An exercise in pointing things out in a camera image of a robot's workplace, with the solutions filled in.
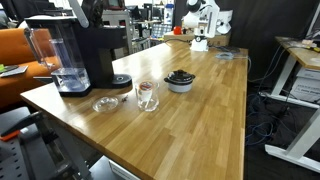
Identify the small dark clip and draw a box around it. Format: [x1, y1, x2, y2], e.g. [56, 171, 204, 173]
[121, 95, 129, 103]

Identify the clear glass lid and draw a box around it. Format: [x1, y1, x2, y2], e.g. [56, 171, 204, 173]
[92, 96, 119, 112]

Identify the white side desk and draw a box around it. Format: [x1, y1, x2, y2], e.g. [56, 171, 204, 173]
[265, 36, 320, 173]

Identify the orange coffee pod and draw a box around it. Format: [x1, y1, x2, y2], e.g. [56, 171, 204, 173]
[138, 81, 154, 101]

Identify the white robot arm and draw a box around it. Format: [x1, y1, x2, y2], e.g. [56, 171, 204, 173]
[183, 0, 233, 52]

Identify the blue cable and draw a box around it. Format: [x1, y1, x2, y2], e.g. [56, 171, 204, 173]
[244, 93, 278, 148]

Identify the grey pot with black lid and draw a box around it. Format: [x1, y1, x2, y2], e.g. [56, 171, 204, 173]
[164, 70, 195, 93]

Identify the red object on box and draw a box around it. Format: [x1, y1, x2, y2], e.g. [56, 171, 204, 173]
[173, 26, 182, 35]

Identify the clear water tank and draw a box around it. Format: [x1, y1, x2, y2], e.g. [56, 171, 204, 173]
[25, 23, 91, 97]

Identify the clear glass jar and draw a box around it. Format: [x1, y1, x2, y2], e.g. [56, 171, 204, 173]
[135, 80, 159, 112]

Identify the orange sofa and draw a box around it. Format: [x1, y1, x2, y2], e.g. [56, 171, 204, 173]
[0, 28, 59, 109]

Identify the white box under desk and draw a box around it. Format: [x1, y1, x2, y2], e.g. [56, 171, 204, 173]
[290, 68, 320, 104]

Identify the black coffee maker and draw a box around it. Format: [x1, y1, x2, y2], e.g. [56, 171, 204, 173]
[26, 0, 132, 89]

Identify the black clamp with orange tip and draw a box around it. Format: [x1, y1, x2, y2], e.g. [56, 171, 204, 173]
[0, 112, 44, 142]

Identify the grey round puck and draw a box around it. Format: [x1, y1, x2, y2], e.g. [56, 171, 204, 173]
[215, 52, 234, 60]

